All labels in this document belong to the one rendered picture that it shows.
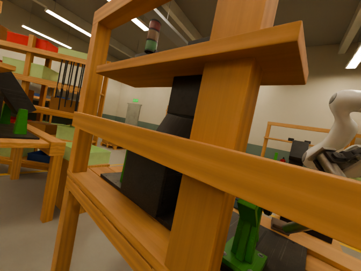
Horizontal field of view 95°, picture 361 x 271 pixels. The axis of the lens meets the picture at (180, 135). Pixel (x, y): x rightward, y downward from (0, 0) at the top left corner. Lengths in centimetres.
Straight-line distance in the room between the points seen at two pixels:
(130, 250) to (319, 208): 63
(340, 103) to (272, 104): 547
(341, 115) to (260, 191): 83
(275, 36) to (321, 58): 655
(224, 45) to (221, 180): 32
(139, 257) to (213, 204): 38
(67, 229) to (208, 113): 127
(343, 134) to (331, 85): 554
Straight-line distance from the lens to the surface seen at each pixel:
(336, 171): 56
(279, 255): 87
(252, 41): 44
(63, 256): 160
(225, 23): 56
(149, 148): 54
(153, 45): 82
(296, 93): 658
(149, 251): 68
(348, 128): 117
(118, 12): 117
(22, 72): 385
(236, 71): 47
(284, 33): 42
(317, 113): 647
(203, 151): 40
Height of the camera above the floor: 130
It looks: 2 degrees down
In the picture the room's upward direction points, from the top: 11 degrees clockwise
